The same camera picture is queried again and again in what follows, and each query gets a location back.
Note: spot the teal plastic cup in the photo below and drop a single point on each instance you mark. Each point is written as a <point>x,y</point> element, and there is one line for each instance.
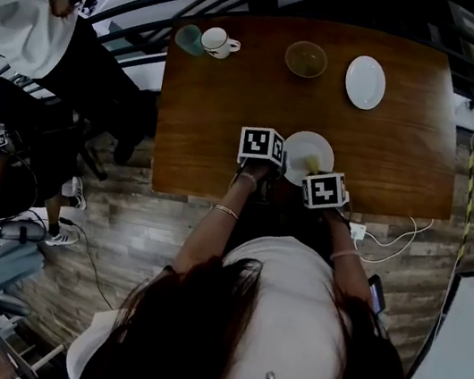
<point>188,39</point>

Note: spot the oval white plate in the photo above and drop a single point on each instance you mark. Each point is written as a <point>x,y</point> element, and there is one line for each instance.
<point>365,82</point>

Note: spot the white mug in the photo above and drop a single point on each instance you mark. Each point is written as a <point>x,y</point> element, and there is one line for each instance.
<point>215,42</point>

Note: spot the yellow black striped tape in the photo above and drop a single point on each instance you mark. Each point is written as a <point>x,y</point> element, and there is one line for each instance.
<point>468,202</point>

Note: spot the person's right forearm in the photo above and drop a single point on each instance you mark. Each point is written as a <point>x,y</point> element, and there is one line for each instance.
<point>347,271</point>

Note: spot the person's left forearm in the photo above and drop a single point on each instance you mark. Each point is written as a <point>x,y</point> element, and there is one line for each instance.
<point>215,235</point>

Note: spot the yellow sponge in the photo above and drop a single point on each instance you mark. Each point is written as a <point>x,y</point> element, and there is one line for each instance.
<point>313,161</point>

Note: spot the olive glass bowl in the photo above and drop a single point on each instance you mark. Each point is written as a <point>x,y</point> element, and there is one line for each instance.
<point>305,60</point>

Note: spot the person's white shirt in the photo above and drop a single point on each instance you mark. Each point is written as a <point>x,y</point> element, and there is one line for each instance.
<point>288,311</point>

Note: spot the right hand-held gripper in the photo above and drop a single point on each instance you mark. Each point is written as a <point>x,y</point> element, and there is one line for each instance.
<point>324,191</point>

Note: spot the white power adapter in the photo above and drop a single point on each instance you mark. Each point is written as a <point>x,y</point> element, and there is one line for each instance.
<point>356,232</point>

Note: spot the black smartphone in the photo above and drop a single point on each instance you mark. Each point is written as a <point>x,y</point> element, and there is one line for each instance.
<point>377,294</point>

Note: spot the round white plate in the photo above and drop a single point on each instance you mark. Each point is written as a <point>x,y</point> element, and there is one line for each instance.
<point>306,144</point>

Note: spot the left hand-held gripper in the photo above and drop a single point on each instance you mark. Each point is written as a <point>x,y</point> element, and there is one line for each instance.
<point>256,143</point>

